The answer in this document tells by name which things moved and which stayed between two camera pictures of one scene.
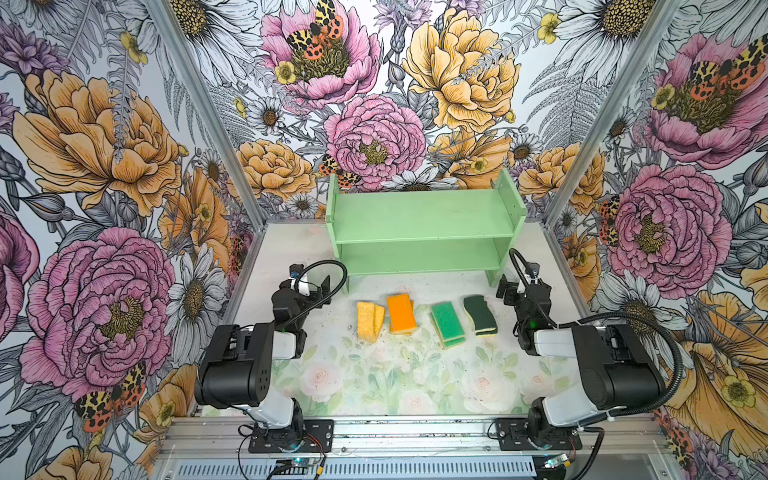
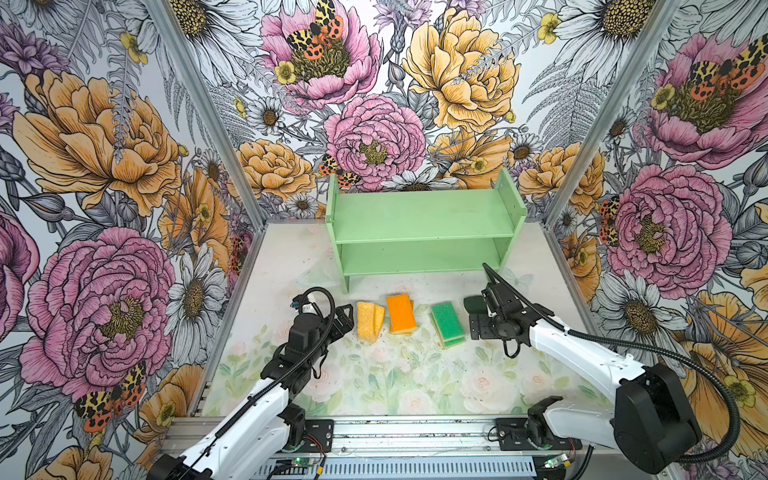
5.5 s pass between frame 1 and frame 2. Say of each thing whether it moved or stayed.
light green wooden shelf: stayed
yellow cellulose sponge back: stayed
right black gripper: moved
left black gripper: moved
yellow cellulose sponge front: stayed
